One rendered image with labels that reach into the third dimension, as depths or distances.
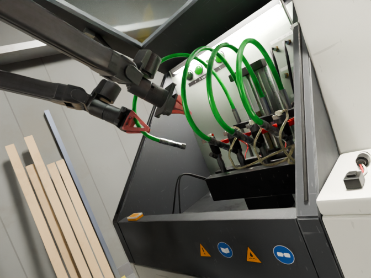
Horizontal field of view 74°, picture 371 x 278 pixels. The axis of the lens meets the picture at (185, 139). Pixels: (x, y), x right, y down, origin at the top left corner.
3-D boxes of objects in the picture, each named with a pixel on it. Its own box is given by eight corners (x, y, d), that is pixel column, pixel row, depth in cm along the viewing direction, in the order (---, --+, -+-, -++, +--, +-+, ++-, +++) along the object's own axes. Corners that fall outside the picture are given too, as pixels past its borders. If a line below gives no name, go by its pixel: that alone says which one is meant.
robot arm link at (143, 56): (102, 72, 65) (123, 74, 60) (120, 35, 67) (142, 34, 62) (132, 95, 75) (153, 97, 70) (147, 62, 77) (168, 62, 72)
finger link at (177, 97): (198, 105, 75) (172, 90, 72) (192, 125, 73) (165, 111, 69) (187, 110, 81) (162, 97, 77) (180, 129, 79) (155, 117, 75)
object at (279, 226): (134, 263, 86) (117, 222, 85) (144, 256, 89) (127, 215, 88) (328, 301, 43) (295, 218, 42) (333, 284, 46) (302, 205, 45)
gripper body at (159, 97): (179, 84, 73) (157, 71, 70) (168, 114, 70) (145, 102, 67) (169, 91, 79) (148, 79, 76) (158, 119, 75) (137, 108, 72)
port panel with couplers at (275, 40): (292, 118, 87) (260, 36, 86) (295, 116, 90) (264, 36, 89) (332, 106, 78) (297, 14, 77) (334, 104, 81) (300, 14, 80)
